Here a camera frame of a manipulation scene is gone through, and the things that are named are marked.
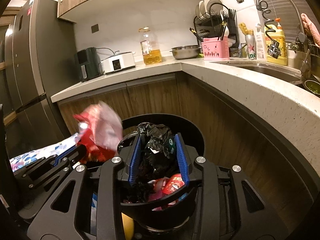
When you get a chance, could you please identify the white rice cooker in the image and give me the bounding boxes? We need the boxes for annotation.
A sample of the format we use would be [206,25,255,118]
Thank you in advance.
[100,52,136,75]

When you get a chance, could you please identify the chrome kitchen faucet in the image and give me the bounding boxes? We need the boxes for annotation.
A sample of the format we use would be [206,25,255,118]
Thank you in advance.
[256,0,312,81]

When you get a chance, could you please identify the yellow dish soap bottle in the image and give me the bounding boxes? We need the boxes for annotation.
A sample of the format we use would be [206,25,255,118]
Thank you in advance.
[264,17,288,66]

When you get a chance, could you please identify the black trash bin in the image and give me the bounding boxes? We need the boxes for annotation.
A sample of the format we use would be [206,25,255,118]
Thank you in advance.
[116,114,204,229]

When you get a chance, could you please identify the black air fryer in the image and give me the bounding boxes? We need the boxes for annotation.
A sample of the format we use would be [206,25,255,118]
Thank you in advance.
[74,47,102,82]

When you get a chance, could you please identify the pink utensil holder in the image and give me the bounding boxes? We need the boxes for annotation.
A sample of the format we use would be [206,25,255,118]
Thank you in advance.
[201,37,229,61]

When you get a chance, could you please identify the red clear snack wrapper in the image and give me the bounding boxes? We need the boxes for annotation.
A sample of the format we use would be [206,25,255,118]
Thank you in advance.
[73,101,123,164]

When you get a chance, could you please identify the cooking oil bottle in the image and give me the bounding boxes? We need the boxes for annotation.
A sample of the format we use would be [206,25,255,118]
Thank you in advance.
[139,26,162,65]

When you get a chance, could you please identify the black dish rack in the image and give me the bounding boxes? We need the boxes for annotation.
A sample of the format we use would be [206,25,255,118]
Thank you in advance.
[193,2,239,48]

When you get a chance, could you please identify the wooden lower kitchen cabinets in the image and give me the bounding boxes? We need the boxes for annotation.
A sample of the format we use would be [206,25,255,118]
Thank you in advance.
[58,72,319,231]

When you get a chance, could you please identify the dark steel refrigerator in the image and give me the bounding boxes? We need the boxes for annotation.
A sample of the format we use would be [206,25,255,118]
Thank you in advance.
[4,0,79,150]

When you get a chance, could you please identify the black plastic bag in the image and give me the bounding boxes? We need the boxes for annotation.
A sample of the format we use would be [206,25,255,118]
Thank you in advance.
[117,122,179,204]

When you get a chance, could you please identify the steel pot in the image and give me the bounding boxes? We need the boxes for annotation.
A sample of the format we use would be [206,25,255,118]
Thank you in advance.
[171,45,201,60]

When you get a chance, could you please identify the blue floral tablecloth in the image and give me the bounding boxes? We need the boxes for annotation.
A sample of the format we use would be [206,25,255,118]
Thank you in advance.
[10,133,78,172]

